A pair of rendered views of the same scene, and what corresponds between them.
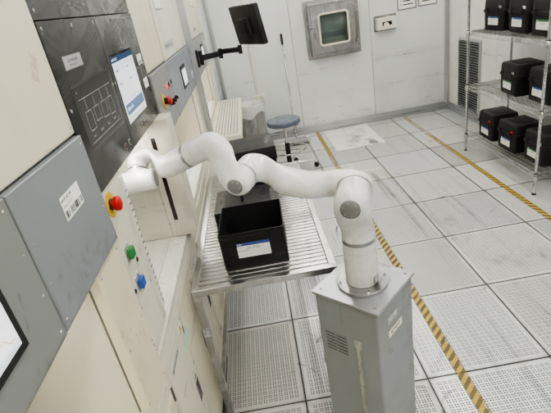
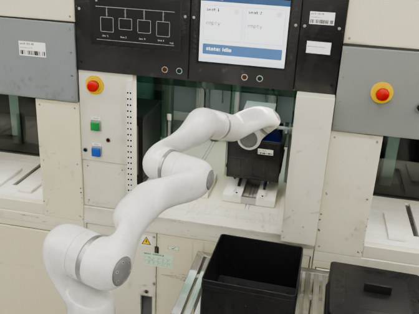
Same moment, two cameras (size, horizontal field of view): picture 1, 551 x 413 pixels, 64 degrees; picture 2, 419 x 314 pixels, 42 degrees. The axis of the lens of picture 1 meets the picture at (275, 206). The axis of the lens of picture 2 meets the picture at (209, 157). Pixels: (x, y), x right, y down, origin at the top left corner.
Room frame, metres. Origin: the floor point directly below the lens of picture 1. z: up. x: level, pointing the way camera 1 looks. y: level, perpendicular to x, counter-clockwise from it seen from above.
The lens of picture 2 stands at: (1.83, -1.31, 1.85)
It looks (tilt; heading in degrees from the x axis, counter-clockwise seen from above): 22 degrees down; 101
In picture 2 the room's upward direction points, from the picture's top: 3 degrees clockwise
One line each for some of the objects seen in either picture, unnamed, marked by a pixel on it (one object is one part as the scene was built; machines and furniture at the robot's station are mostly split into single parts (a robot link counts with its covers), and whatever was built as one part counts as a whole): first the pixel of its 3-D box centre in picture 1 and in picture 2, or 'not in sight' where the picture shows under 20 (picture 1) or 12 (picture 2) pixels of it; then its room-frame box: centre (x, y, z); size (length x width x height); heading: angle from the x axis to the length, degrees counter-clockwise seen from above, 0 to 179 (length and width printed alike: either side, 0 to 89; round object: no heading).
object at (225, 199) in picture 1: (243, 204); (375, 301); (2.09, 0.16, 0.83); 0.29 x 0.29 x 0.13; 89
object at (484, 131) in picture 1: (497, 123); not in sight; (4.03, -2.27, 0.31); 0.30 x 0.28 x 0.26; 177
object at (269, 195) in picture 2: not in sight; (251, 189); (1.63, 0.72, 0.89); 0.22 x 0.21 x 0.04; 90
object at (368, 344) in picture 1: (370, 356); not in sight; (1.35, -0.27, 0.38); 0.28 x 0.28 x 0.76; 45
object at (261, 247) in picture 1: (253, 233); (252, 285); (1.72, 0.12, 0.85); 0.28 x 0.28 x 0.17; 88
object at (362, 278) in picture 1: (360, 260); not in sight; (1.35, -0.27, 0.85); 0.19 x 0.19 x 0.18
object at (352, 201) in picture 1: (354, 213); (80, 273); (1.32, -0.26, 1.07); 0.19 x 0.12 x 0.24; 160
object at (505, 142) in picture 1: (518, 133); not in sight; (3.66, -2.26, 0.31); 0.30 x 0.28 x 0.26; 0
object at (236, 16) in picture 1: (229, 34); not in sight; (3.43, 0.11, 1.57); 0.53 x 0.40 x 0.36; 90
